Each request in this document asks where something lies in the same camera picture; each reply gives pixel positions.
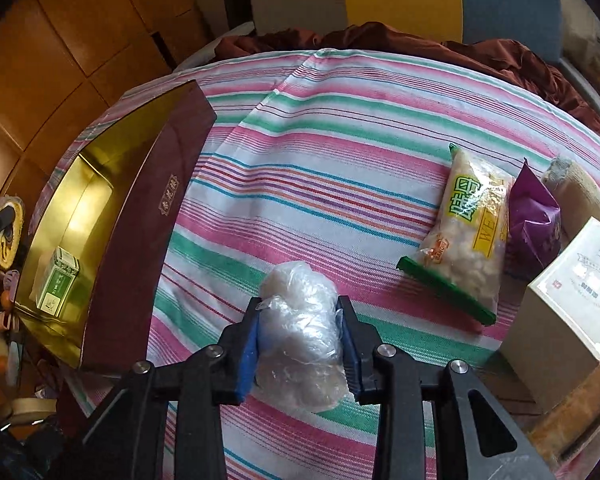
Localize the small green tea box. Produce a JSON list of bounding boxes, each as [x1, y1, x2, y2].
[[35, 247, 81, 311]]

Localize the rolled beige sock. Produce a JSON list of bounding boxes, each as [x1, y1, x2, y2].
[[540, 156, 600, 241]]

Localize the maroon gift box gold interior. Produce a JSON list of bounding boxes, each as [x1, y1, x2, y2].
[[17, 80, 218, 373]]

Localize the clear plastic bag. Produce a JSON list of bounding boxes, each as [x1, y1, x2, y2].
[[254, 261, 356, 413]]

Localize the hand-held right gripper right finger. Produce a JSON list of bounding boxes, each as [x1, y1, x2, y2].
[[336, 295, 556, 480]]

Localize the beige tape roll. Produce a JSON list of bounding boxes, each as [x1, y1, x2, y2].
[[0, 396, 57, 425]]

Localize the striped bed sheet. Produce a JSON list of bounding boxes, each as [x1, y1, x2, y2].
[[30, 49, 600, 480]]

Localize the purple snack packet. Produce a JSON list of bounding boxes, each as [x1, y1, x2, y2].
[[505, 158, 563, 281]]

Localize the beige cardboard box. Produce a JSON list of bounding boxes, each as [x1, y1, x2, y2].
[[500, 216, 600, 413]]

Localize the clear snack bag green edges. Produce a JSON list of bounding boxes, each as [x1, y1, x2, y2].
[[397, 142, 516, 325]]

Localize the brown cloth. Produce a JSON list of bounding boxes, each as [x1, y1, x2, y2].
[[215, 21, 600, 146]]

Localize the pale carton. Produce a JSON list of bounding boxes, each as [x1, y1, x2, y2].
[[562, 0, 600, 91]]

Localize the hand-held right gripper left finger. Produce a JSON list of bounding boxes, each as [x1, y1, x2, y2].
[[47, 296, 263, 480]]

